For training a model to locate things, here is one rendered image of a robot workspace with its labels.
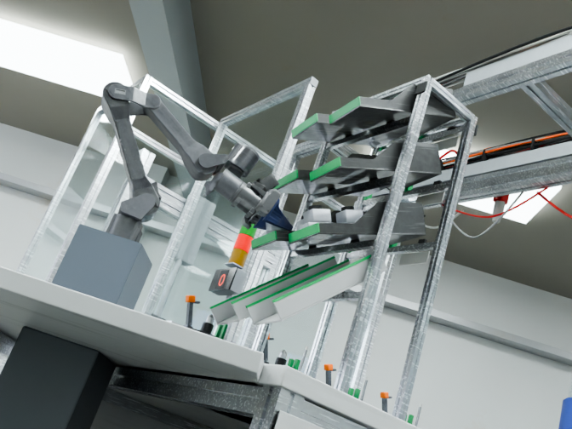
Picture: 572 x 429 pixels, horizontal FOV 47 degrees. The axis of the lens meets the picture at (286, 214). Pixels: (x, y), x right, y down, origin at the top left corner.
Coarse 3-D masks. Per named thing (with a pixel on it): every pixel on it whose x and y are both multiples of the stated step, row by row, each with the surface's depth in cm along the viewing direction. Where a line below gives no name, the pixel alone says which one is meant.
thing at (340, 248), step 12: (408, 120) 152; (372, 132) 161; (384, 132) 159; (444, 132) 168; (456, 132) 164; (336, 144) 172; (348, 144) 170; (372, 180) 151; (384, 180) 148; (324, 192) 165; (336, 192) 161; (348, 192) 158; (408, 192) 167; (420, 192) 163; (432, 192) 162; (372, 204) 178; (372, 240) 141; (300, 252) 160; (312, 252) 156; (324, 252) 153; (336, 252) 150; (360, 252) 171; (396, 252) 160; (408, 252) 158
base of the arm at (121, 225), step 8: (112, 216) 143; (120, 216) 142; (128, 216) 142; (112, 224) 142; (120, 224) 141; (128, 224) 141; (136, 224) 142; (112, 232) 140; (120, 232) 140; (128, 232) 141; (136, 232) 142; (136, 240) 142
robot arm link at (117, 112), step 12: (108, 84) 148; (108, 96) 147; (108, 108) 148; (120, 108) 148; (108, 120) 152; (120, 120) 148; (120, 132) 147; (132, 132) 148; (120, 144) 147; (132, 144) 147; (132, 156) 147; (132, 168) 146; (132, 180) 145; (144, 180) 145; (132, 192) 143; (144, 192) 144; (156, 192) 145; (156, 204) 144; (144, 216) 144
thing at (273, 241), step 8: (272, 232) 148; (280, 232) 148; (288, 232) 149; (256, 240) 156; (264, 240) 152; (272, 240) 148; (280, 240) 147; (288, 240) 148; (256, 248) 156; (264, 248) 156; (272, 248) 157; (280, 248) 158; (288, 248) 159; (296, 248) 160; (304, 248) 161
